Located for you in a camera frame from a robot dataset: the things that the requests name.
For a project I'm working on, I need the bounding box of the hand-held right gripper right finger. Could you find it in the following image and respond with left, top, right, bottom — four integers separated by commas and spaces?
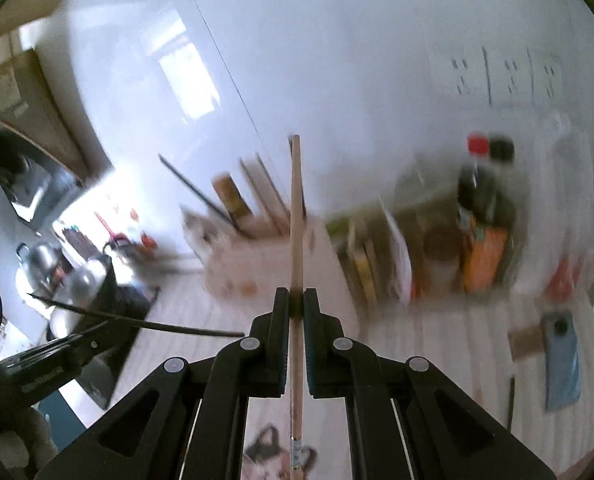
302, 287, 558, 480

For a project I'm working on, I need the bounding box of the pale chopstick with printed end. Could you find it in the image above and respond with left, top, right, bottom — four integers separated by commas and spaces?
288, 134, 305, 480

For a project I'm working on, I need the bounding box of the brown card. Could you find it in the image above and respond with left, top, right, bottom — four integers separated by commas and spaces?
507, 327, 548, 361

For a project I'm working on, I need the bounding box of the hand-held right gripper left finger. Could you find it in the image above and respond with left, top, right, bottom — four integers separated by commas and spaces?
37, 287, 290, 480

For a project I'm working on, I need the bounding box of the clear plastic organizer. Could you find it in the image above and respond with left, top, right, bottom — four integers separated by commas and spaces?
327, 170, 520, 306

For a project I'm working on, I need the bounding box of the steel kettle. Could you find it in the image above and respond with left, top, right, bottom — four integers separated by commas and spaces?
50, 257, 110, 336

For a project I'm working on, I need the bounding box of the blue smartphone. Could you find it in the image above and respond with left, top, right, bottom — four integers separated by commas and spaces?
542, 310, 580, 413

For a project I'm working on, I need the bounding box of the white wall socket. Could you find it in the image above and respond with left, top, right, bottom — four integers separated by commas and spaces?
533, 52, 565, 103
429, 45, 488, 103
489, 47, 532, 103

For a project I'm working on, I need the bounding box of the steel pot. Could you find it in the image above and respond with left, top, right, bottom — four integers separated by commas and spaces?
16, 242, 63, 293

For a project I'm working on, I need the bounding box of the red cap dark bottle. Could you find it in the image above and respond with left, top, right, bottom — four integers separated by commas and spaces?
456, 132, 492, 231

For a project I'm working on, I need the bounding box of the cardboard box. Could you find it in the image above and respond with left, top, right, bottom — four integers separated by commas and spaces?
0, 35, 113, 181

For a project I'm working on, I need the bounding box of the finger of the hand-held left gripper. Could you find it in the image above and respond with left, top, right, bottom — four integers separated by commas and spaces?
0, 321, 113, 367
52, 327, 143, 386

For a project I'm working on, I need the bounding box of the striped cat print tablecloth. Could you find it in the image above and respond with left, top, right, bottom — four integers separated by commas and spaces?
142, 270, 594, 480

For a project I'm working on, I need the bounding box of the black cap dark bottle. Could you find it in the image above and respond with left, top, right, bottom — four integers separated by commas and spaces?
487, 136, 520, 233

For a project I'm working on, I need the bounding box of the white chopstick holder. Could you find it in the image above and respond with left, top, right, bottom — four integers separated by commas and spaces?
182, 210, 338, 303

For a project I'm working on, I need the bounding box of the orange red packet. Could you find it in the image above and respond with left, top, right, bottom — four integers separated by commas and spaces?
544, 257, 585, 303

